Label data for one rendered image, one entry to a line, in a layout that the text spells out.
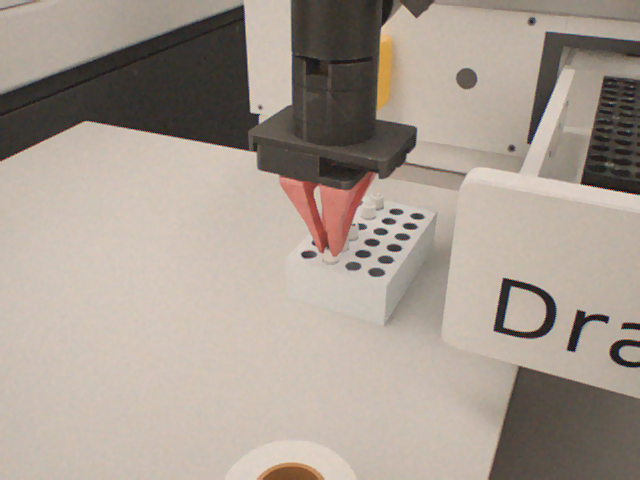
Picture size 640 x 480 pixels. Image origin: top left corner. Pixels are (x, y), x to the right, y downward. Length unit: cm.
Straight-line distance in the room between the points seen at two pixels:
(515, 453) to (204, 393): 60
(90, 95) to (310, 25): 73
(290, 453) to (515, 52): 45
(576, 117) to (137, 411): 49
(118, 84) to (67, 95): 12
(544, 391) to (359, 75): 56
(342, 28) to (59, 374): 30
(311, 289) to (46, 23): 62
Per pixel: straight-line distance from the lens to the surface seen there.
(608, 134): 49
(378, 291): 47
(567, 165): 59
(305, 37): 40
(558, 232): 33
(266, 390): 44
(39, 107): 102
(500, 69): 66
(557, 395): 86
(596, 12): 64
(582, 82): 67
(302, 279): 49
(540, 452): 94
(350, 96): 40
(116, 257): 59
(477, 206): 33
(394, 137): 43
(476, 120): 68
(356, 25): 39
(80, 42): 103
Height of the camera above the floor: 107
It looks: 31 degrees down
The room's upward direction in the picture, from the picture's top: straight up
